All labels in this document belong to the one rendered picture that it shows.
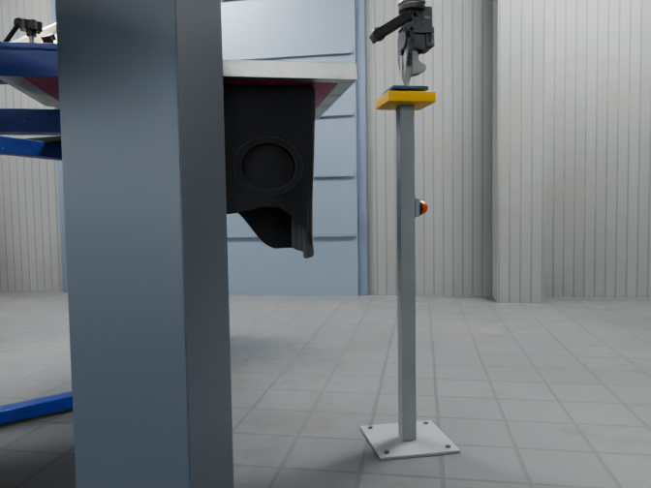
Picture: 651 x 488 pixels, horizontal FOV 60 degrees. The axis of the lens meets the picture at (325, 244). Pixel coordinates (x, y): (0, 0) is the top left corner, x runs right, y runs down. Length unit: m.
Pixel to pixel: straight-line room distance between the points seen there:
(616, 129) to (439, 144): 1.21
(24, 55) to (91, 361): 0.74
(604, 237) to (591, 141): 0.68
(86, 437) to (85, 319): 0.17
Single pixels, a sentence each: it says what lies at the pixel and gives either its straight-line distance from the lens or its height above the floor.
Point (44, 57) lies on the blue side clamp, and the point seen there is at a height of 0.98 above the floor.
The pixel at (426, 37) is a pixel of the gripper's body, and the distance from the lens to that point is 1.60.
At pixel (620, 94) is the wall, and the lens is 4.50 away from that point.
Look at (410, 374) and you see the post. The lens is 1.60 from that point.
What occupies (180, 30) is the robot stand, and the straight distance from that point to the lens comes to 0.85.
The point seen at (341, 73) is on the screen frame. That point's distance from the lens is 1.37.
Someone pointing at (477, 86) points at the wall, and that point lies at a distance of 4.33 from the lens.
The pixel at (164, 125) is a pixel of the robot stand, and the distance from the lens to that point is 0.81.
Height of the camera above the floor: 0.65
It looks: 3 degrees down
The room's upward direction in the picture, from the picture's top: 1 degrees counter-clockwise
